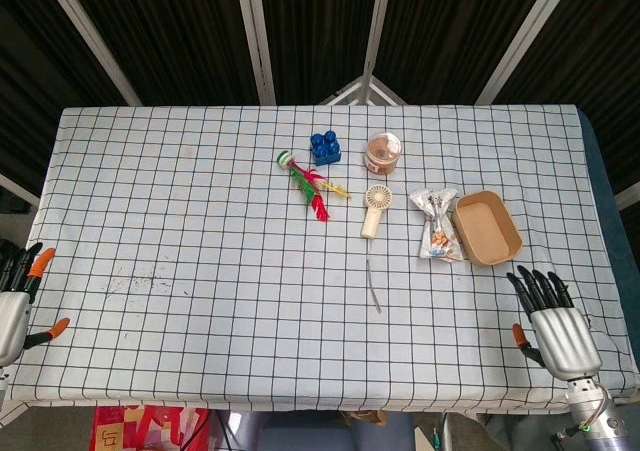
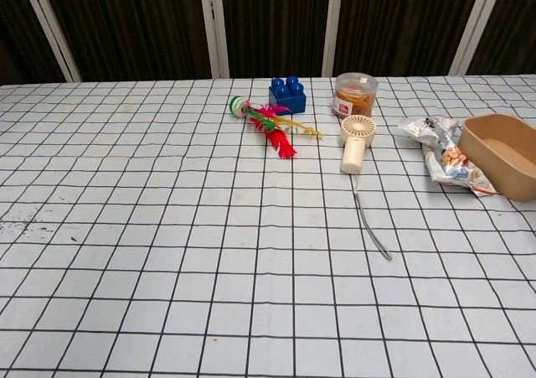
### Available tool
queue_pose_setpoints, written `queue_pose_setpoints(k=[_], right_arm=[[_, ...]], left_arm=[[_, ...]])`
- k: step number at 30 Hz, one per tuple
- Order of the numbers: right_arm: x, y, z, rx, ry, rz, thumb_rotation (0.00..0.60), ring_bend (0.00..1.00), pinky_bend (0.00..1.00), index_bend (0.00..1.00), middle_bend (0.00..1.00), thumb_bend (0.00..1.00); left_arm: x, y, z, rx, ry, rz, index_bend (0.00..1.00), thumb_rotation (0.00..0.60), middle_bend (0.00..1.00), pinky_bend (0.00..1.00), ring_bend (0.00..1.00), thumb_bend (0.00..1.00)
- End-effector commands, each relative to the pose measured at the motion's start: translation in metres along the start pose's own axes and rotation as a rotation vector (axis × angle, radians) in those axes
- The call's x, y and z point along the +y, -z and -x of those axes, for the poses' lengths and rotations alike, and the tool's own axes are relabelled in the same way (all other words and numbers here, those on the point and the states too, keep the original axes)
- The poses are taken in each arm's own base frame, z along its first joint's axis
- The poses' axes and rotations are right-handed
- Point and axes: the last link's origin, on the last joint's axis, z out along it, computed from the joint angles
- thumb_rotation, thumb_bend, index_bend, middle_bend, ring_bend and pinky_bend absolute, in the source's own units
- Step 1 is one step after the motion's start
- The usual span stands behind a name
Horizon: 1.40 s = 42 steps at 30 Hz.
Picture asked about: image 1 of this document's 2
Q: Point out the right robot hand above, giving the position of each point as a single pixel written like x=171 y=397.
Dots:
x=562 y=332

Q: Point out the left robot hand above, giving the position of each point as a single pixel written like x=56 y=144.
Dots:
x=11 y=316

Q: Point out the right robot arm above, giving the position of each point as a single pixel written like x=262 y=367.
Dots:
x=597 y=413

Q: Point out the grid pattern tablecloth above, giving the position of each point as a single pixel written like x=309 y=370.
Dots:
x=200 y=251

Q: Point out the cream handheld mini fan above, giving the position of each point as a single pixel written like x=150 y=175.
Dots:
x=376 y=210

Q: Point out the brown paper food tray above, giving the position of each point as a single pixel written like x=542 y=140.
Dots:
x=487 y=227

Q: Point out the silver snack packet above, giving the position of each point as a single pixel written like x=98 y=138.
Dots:
x=437 y=221

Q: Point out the red patterned bag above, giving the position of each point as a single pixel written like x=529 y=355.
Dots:
x=145 y=428

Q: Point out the round clear plastic jar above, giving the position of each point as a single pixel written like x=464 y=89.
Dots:
x=383 y=155

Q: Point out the feather shuttlecock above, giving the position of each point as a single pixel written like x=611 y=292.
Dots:
x=310 y=187

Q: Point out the blue toy building block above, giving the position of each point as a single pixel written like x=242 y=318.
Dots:
x=325 y=147

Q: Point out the white metal frame stand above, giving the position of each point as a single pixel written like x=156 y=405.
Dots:
x=361 y=91

